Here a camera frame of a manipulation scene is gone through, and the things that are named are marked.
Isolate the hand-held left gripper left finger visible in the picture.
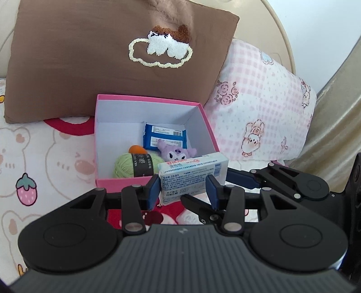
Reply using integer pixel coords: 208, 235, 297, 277
69, 174, 161, 235

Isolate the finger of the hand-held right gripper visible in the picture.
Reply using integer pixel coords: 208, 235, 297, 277
226, 163, 304, 201
180, 194, 225, 225

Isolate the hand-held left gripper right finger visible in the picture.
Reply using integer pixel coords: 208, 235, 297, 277
206, 175, 301, 233

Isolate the white and blue soap box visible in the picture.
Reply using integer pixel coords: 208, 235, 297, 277
158, 152, 227, 206

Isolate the green yarn ball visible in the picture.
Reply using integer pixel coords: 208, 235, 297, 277
113, 153, 161, 179

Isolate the purple plush toy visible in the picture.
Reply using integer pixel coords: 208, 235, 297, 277
156, 139, 198, 162

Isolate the blue wipes packet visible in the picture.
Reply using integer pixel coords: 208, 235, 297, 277
142, 123, 188, 150

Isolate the pink cardboard box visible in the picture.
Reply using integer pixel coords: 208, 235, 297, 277
94, 94, 220, 193

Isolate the golden curtain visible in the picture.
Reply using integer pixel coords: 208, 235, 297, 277
290, 37, 361, 193

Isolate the pink checked pillow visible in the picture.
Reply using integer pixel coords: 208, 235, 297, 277
204, 39, 316, 162

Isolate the bear print bed sheet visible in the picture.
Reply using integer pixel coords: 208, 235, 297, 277
0, 79, 285, 282

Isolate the brown embroidered pillow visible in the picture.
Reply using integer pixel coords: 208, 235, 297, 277
4, 0, 240, 124

